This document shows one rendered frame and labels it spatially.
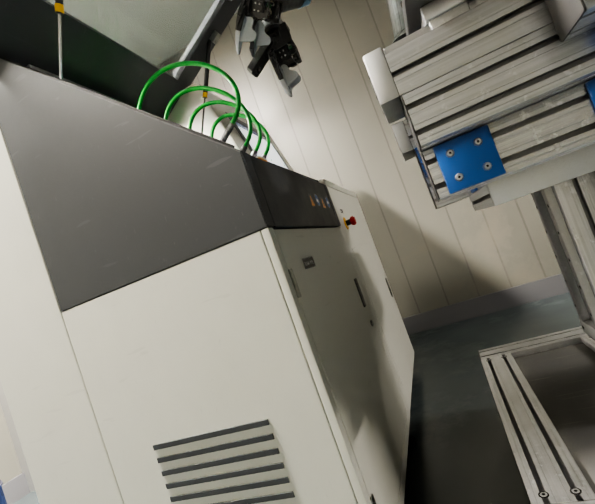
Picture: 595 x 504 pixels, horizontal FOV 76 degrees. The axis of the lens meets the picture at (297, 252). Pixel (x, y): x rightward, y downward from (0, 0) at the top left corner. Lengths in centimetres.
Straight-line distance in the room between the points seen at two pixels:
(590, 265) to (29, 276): 126
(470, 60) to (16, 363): 121
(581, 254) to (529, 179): 22
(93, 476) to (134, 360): 33
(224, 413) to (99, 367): 33
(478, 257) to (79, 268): 236
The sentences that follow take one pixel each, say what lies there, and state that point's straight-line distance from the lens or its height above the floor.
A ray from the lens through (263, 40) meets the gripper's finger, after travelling 123.
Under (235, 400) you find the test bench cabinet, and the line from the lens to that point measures 86.
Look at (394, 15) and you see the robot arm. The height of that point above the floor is 136.
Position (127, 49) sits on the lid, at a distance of 154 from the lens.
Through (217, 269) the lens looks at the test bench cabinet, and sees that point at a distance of 80.
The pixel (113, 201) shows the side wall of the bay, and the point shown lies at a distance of 95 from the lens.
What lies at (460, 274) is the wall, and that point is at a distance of 280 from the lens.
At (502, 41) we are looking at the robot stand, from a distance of 72.
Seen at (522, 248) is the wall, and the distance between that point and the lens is 283.
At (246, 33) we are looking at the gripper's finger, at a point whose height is 132.
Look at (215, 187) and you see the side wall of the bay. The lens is 80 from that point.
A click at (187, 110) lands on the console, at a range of 174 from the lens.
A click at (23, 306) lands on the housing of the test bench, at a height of 84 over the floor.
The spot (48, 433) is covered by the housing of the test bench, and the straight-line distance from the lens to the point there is 124.
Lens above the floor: 69
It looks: 3 degrees up
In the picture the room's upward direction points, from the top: 20 degrees counter-clockwise
